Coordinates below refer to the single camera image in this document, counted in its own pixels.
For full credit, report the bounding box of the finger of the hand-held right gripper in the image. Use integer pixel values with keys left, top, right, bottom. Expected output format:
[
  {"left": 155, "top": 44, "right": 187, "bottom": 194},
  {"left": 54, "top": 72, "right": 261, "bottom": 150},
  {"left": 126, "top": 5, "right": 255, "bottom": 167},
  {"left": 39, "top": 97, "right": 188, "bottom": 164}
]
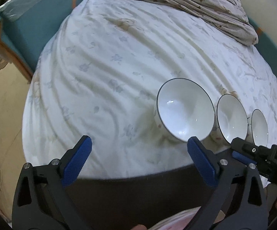
[
  {"left": 231, "top": 137, "right": 274, "bottom": 173},
  {"left": 232, "top": 150, "right": 257, "bottom": 166}
]

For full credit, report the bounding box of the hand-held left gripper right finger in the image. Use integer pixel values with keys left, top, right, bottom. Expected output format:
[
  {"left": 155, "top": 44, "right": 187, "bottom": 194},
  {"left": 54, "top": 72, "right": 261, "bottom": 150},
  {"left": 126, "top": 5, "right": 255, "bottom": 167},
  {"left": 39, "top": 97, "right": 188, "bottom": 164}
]
[{"left": 188, "top": 136, "right": 269, "bottom": 230}]

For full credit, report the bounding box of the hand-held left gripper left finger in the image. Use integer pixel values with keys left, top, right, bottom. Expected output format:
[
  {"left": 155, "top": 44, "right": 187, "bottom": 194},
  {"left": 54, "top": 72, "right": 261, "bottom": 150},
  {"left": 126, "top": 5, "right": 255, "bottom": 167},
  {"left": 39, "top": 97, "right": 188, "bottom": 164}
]
[{"left": 12, "top": 135, "right": 92, "bottom": 230}]

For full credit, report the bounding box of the white fish-print bowl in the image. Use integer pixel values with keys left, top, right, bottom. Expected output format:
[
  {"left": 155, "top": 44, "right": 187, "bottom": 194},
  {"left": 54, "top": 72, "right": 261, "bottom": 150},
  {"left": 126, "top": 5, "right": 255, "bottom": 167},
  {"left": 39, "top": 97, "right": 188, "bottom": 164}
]
[
  {"left": 247, "top": 109, "right": 269, "bottom": 146},
  {"left": 154, "top": 78, "right": 215, "bottom": 142},
  {"left": 214, "top": 94, "right": 248, "bottom": 145}
]

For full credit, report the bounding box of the large pink strawberry plate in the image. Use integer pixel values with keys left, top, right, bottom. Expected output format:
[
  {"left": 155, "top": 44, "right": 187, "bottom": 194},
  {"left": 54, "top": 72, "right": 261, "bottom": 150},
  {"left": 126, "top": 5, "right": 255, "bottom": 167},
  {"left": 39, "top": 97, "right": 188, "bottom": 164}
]
[{"left": 153, "top": 207, "right": 202, "bottom": 230}]

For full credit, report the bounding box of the black board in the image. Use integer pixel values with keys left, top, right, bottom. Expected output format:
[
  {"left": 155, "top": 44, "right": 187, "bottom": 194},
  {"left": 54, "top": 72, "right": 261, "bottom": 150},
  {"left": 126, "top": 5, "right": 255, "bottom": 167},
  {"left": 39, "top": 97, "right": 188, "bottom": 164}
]
[{"left": 64, "top": 163, "right": 268, "bottom": 230}]

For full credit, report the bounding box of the white floral bed sheet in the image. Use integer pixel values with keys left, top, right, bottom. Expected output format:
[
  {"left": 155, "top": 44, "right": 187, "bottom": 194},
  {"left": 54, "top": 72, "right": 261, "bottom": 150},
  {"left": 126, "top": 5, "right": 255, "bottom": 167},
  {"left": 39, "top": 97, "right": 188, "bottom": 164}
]
[{"left": 22, "top": 0, "right": 277, "bottom": 180}]

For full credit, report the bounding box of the grey printed duvet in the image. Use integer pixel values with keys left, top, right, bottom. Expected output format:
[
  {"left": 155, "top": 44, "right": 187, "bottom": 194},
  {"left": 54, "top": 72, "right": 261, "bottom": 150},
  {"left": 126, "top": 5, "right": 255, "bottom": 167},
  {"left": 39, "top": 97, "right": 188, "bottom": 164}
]
[{"left": 94, "top": 0, "right": 259, "bottom": 46}]

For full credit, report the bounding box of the teal padded bed frame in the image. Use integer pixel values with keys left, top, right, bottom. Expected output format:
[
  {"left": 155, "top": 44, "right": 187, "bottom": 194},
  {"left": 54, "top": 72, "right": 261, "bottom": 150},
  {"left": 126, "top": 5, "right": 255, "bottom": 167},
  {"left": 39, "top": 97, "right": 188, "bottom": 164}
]
[{"left": 0, "top": 0, "right": 277, "bottom": 85}]

